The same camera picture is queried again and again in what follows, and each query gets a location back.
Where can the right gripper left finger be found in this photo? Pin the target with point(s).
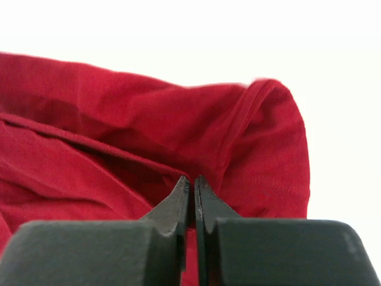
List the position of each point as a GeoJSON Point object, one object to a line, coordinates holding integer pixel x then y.
{"type": "Point", "coordinates": [148, 251]}

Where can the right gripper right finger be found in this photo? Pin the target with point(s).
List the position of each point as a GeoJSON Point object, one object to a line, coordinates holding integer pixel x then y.
{"type": "Point", "coordinates": [233, 250]}

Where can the red t shirt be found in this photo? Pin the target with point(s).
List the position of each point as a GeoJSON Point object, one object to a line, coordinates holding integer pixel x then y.
{"type": "Point", "coordinates": [80, 143]}

